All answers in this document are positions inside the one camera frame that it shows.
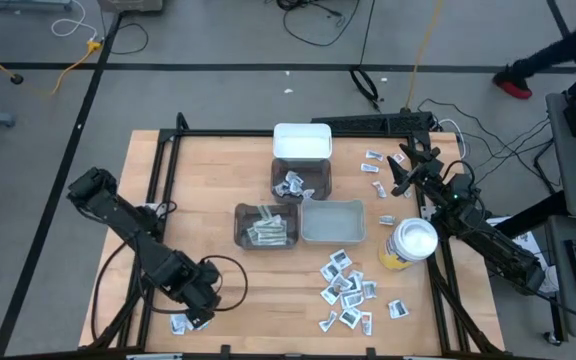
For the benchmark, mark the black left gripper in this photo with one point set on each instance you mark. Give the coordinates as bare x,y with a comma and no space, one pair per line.
199,287

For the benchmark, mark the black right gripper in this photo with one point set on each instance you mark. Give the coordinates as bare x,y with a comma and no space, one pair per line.
428,176

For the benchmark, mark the alcohol prep pad packet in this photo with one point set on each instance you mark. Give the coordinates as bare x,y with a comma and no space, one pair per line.
309,193
174,323
282,189
183,324
293,176
296,188
204,326

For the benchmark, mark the adhesive bandage strip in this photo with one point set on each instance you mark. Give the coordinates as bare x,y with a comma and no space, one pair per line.
274,221
265,212
252,236
270,227
272,241
268,234

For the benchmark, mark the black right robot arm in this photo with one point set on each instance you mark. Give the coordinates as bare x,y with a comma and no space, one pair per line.
498,250

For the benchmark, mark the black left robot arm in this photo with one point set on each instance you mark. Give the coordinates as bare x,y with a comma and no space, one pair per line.
128,225

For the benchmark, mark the small red white packet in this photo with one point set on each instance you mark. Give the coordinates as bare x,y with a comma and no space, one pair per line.
398,157

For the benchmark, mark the black table edge clip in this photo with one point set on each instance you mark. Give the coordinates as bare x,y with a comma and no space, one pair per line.
225,351
370,352

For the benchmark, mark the silver aluminium bar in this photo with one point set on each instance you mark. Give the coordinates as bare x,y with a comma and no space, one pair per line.
153,357

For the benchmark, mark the disinfecting wipes canister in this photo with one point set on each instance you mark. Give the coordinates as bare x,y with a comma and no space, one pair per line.
413,240

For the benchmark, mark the smoky transparent plastic bin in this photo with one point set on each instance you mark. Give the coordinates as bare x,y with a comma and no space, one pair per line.
242,220
320,175

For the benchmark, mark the light grey plastic bin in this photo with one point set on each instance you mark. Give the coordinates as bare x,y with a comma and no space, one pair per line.
333,222

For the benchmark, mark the white plastic bin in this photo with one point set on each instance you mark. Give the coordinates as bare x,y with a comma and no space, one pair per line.
302,142

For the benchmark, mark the antiseptic towelette packet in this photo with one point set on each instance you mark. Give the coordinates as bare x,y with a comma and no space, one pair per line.
330,295
398,309
342,282
329,271
352,299
369,289
328,321
341,259
356,280
350,317

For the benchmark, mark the person's shoe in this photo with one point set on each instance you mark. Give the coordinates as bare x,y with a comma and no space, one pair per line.
512,84

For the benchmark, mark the black support beam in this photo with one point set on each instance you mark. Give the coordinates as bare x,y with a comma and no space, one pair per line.
538,215

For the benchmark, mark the person's leg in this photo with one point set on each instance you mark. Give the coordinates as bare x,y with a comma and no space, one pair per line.
568,47

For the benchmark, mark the cart caster wheel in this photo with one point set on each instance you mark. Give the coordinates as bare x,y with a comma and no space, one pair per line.
552,338

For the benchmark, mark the black round floor puck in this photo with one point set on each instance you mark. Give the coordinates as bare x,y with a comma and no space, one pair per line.
16,79

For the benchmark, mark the grey metal rail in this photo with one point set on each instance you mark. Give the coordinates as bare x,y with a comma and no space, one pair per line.
28,4

